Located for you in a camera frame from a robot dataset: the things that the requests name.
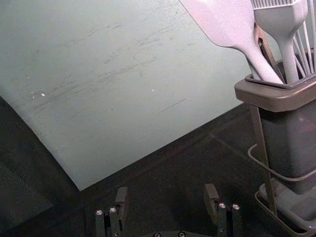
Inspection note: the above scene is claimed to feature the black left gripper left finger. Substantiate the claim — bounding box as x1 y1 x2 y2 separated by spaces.
95 186 128 237

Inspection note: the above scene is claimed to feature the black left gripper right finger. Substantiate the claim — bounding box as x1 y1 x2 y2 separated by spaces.
203 183 243 237

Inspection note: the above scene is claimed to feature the black table cloth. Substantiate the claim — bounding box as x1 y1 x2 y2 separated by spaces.
0 96 316 237

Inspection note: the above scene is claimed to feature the black rack with steel bars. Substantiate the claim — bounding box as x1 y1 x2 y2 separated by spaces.
247 104 316 237

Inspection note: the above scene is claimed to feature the dark grey utensil holder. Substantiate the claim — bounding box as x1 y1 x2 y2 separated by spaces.
234 73 316 196

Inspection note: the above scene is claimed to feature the pale grey spatula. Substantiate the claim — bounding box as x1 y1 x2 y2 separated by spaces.
177 0 285 84

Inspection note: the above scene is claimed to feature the pale grey silicone brush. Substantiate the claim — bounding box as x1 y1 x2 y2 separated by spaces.
250 0 309 84

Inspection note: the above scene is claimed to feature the steel utensil with brown handle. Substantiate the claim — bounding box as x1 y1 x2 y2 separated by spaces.
254 22 285 79

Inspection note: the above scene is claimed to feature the grey wire whisk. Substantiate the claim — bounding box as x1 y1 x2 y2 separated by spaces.
293 0 316 78

